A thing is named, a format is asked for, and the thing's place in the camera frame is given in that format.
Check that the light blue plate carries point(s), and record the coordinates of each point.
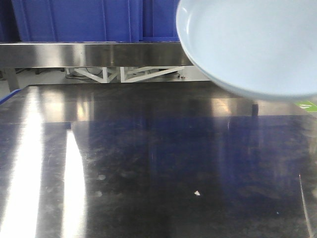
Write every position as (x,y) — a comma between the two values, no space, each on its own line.
(262,49)

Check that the blue crate middle on shelf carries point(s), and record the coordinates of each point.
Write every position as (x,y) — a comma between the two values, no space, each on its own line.
(159,21)

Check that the blue crate on shelf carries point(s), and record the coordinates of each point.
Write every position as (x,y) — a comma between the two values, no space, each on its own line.
(159,21)
(79,20)

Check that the blue crate left on shelf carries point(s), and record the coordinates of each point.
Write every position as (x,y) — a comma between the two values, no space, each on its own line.
(79,20)

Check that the blue crate beside table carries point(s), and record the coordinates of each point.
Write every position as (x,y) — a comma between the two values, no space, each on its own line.
(8,96)

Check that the white metal frame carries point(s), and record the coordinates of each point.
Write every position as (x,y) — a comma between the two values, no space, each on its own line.
(122,74)

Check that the stainless steel shelf rail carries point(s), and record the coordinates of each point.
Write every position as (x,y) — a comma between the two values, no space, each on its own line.
(46,55)

